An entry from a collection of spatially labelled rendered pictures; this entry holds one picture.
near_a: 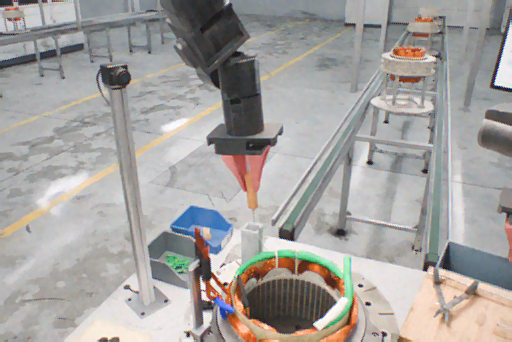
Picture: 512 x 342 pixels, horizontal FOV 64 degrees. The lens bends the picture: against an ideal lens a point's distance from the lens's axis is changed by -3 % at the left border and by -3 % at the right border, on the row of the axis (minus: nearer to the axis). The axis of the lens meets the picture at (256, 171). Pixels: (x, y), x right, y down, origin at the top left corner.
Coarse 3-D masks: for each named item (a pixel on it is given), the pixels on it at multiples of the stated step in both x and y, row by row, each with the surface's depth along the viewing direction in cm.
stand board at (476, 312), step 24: (432, 288) 73; (408, 312) 68; (432, 312) 68; (456, 312) 67; (480, 312) 67; (504, 312) 67; (408, 336) 63; (432, 336) 63; (456, 336) 63; (480, 336) 63
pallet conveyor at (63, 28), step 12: (132, 12) 883; (144, 12) 912; (156, 12) 867; (48, 24) 694; (60, 24) 715; (72, 24) 734; (84, 24) 694; (96, 24) 723; (108, 24) 750; (0, 36) 612; (12, 36) 576; (24, 36) 596; (36, 36) 615; (48, 36) 636; (108, 36) 756; (36, 48) 673; (108, 48) 765; (60, 60) 665; (60, 72) 673; (0, 96) 578
